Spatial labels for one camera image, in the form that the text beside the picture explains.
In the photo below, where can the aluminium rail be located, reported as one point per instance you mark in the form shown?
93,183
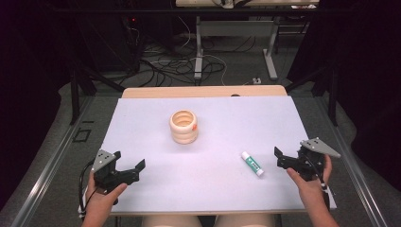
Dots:
47,176
356,176

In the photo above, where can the person's right hand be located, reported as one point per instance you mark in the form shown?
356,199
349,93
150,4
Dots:
312,189

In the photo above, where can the white green glue stick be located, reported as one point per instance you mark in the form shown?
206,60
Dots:
252,163

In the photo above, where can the white table mat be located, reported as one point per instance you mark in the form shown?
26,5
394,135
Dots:
205,176

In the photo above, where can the white metal frame desk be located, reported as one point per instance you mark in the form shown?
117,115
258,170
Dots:
235,28

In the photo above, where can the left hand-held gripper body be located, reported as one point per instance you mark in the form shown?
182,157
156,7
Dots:
104,171

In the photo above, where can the dark computer tower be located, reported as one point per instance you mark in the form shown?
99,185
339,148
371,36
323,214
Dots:
130,41

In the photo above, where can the black metal stand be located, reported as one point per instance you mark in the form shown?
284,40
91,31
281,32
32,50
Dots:
75,97
332,94

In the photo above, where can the person's left hand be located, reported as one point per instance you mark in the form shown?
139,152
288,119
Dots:
101,198

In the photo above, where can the person's right leg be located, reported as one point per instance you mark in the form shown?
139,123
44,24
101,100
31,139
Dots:
244,221

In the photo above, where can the white power plug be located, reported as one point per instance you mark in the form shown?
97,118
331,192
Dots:
256,81

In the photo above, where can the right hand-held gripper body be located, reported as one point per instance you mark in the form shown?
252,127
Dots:
315,164

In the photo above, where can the person's leg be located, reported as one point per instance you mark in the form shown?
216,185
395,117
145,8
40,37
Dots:
171,221
244,221

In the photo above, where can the dark curtain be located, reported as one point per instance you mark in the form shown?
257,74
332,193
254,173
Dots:
372,78
28,78

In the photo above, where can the cream ribbed pen holder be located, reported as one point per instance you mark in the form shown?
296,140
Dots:
183,130

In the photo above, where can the person's left leg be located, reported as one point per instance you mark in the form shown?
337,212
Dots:
171,221

